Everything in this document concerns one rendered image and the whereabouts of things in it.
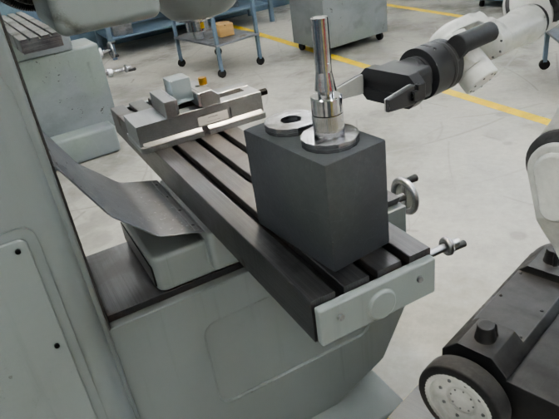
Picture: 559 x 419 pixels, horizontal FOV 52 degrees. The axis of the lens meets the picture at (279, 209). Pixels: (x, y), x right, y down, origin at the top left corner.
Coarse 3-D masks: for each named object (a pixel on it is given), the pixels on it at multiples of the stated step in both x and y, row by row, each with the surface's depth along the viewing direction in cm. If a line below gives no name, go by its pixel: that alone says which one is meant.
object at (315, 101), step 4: (316, 92) 87; (336, 92) 85; (312, 96) 85; (316, 96) 85; (332, 96) 84; (336, 96) 84; (340, 96) 84; (312, 100) 84; (316, 100) 84; (320, 100) 83; (324, 100) 83; (328, 100) 83; (332, 100) 83; (336, 100) 83; (340, 100) 84; (312, 104) 85; (316, 104) 84; (320, 104) 83; (324, 104) 83; (328, 104) 83; (332, 104) 83; (336, 104) 84
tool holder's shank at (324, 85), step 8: (320, 16) 80; (312, 24) 79; (320, 24) 79; (328, 24) 80; (312, 32) 80; (320, 32) 79; (328, 32) 80; (320, 40) 80; (328, 40) 80; (320, 48) 80; (328, 48) 81; (320, 56) 81; (328, 56) 81; (320, 64) 82; (328, 64) 82; (320, 72) 82; (328, 72) 82; (320, 80) 83; (328, 80) 83; (320, 88) 83; (328, 88) 83; (320, 96) 84; (328, 96) 84
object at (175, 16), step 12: (168, 0) 109; (180, 0) 109; (192, 0) 110; (204, 0) 111; (216, 0) 112; (228, 0) 114; (168, 12) 113; (180, 12) 112; (192, 12) 113; (204, 12) 114; (216, 12) 115
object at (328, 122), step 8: (312, 112) 86; (320, 112) 84; (328, 112) 84; (336, 112) 84; (312, 120) 87; (320, 120) 85; (328, 120) 84; (336, 120) 85; (320, 128) 85; (328, 128) 85; (336, 128) 85; (320, 136) 86; (328, 136) 86; (336, 136) 86
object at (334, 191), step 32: (256, 128) 97; (288, 128) 92; (352, 128) 89; (256, 160) 98; (288, 160) 89; (320, 160) 83; (352, 160) 84; (384, 160) 88; (256, 192) 102; (288, 192) 93; (320, 192) 85; (352, 192) 86; (384, 192) 91; (288, 224) 97; (320, 224) 88; (352, 224) 89; (384, 224) 93; (320, 256) 92; (352, 256) 91
